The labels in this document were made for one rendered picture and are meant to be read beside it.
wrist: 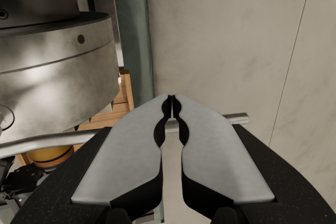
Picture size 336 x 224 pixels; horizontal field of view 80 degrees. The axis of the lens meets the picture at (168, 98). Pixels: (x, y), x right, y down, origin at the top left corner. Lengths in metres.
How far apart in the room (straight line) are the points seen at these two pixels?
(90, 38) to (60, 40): 0.04
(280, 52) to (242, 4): 0.57
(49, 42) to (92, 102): 0.10
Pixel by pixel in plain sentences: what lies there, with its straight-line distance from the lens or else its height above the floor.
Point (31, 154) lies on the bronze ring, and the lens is 0.46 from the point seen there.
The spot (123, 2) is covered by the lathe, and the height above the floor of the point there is 0.54.
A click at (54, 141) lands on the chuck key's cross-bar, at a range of 0.20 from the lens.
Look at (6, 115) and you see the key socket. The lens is 0.28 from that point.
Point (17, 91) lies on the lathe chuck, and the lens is 0.26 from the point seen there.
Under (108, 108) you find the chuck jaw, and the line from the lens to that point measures 0.39.
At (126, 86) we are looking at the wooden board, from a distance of 0.59.
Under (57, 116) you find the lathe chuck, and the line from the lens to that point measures 0.28.
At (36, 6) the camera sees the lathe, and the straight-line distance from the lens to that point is 0.30.
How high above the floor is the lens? 1.45
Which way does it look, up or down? 60 degrees down
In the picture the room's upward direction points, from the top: 152 degrees clockwise
